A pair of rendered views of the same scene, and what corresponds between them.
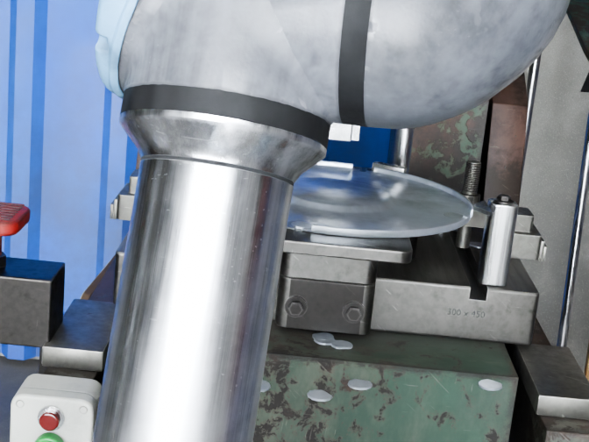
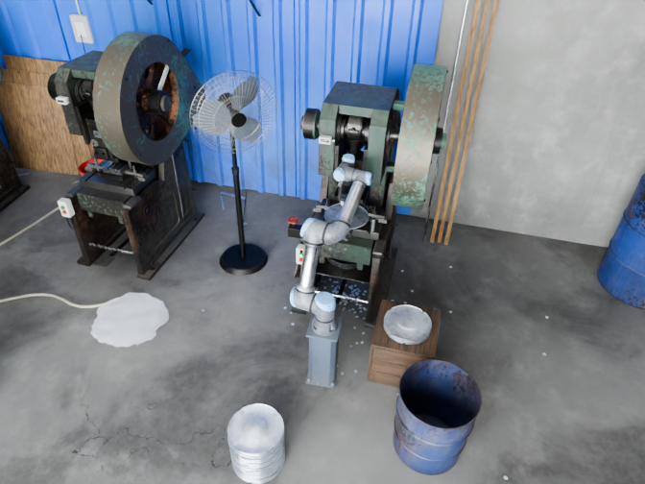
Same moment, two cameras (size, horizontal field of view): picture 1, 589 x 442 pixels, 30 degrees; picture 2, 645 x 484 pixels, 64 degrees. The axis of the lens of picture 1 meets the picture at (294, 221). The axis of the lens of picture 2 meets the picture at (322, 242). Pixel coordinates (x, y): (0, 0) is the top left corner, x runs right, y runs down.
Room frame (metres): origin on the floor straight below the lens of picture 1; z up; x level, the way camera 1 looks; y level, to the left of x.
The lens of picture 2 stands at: (-1.56, -0.52, 2.68)
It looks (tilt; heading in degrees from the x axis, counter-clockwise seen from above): 38 degrees down; 13
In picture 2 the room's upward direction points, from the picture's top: 2 degrees clockwise
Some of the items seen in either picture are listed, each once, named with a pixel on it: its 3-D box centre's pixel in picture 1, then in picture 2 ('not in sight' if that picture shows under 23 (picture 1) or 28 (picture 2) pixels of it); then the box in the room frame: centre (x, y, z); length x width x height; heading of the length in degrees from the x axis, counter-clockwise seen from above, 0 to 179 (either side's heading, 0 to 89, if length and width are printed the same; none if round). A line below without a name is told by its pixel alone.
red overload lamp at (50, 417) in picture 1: (50, 419); not in sight; (0.89, 0.20, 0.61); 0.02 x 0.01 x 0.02; 90
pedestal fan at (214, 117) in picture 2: not in sight; (249, 152); (1.73, 0.86, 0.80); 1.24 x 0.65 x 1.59; 0
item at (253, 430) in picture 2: not in sight; (255, 428); (-0.19, 0.13, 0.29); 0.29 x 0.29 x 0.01
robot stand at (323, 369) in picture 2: not in sight; (323, 350); (0.45, -0.07, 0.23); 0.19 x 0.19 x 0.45; 3
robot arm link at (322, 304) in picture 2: not in sight; (323, 305); (0.45, -0.06, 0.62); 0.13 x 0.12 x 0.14; 80
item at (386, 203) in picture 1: (334, 194); (346, 215); (1.12, -0.04, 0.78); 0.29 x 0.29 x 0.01
